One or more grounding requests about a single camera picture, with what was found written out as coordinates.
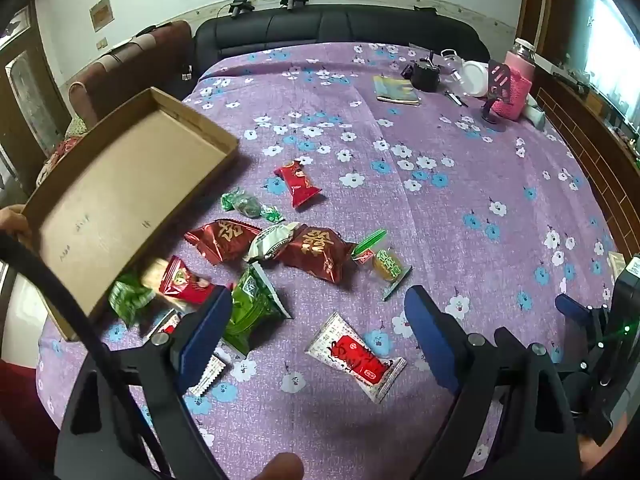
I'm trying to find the white packet with red label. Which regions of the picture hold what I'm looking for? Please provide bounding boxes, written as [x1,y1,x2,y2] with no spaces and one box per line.
[305,311,407,405]
[141,308,233,399]

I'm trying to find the thin book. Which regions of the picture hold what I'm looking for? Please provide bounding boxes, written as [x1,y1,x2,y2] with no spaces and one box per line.
[372,75,422,107]

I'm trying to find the wooden glass-panel door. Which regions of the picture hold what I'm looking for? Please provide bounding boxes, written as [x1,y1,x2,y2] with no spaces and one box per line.
[0,5,71,196]

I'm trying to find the bright window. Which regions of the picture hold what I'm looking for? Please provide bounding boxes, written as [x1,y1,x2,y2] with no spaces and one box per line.
[565,0,640,126]

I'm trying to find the shallow cardboard box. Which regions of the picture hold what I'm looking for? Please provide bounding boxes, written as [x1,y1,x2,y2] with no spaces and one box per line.
[22,86,241,343]

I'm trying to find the green twist-wrapped candy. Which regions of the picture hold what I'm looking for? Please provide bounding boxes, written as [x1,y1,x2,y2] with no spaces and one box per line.
[220,187,284,223]

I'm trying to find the floral cushion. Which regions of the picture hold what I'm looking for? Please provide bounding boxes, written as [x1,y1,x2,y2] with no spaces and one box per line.
[35,115,83,186]

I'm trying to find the person's left hand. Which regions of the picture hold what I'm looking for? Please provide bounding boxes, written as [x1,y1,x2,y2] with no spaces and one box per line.
[260,451,306,480]

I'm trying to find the clear plastic cup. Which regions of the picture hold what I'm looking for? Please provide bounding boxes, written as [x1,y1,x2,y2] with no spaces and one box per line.
[440,49,468,86]

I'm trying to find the brown armchair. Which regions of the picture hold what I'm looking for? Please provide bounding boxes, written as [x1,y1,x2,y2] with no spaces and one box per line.
[67,20,196,126]

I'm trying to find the black cable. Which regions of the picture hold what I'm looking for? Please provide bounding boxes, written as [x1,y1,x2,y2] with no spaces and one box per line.
[0,232,173,478]

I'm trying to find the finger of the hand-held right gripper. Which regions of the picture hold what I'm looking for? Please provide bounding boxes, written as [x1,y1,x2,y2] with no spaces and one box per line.
[555,293,609,347]
[556,355,604,412]

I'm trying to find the person's right forearm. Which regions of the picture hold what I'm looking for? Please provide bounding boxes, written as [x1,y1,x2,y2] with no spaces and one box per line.
[579,430,623,480]

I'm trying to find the white and green snack packet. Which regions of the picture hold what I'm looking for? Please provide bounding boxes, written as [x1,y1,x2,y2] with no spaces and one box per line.
[245,222,301,263]

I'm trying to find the small bright red snack packet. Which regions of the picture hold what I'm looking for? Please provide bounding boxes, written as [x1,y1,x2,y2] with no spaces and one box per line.
[273,158,323,209]

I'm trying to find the red cloth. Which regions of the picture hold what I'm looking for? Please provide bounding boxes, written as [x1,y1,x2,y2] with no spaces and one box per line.
[0,357,61,466]

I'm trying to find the paper notice on wall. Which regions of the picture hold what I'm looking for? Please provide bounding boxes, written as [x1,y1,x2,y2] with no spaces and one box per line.
[89,0,113,31]

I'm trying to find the white round container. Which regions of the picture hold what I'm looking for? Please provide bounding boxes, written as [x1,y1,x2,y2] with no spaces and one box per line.
[457,60,490,98]

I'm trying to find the pink knit-sleeved bottle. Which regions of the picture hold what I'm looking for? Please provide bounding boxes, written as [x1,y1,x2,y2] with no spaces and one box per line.
[490,37,538,121]

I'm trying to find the wooden cabinet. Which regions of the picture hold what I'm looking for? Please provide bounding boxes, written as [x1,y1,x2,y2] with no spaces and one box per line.
[530,67,640,256]

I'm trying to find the small green snack packet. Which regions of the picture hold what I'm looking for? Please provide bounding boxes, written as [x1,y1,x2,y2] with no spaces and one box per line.
[107,272,157,326]

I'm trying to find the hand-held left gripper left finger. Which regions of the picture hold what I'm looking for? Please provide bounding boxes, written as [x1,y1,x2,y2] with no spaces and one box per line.
[54,286,234,480]

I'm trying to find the dark red gold-print snack packet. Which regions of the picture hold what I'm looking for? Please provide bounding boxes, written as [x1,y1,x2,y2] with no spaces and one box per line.
[272,225,357,285]
[184,218,263,267]

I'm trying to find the red cartoon snack packet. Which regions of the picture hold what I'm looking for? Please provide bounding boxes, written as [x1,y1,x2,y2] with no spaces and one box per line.
[157,255,233,307]

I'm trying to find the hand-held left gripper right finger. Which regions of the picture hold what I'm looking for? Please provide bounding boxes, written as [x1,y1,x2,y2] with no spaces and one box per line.
[403,285,585,480]

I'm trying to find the clear jelly packet green ends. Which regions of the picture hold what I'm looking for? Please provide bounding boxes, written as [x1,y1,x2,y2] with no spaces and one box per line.
[351,228,413,302]

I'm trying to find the large green snack packet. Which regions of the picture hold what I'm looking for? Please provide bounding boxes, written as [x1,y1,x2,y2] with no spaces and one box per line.
[220,262,293,358]

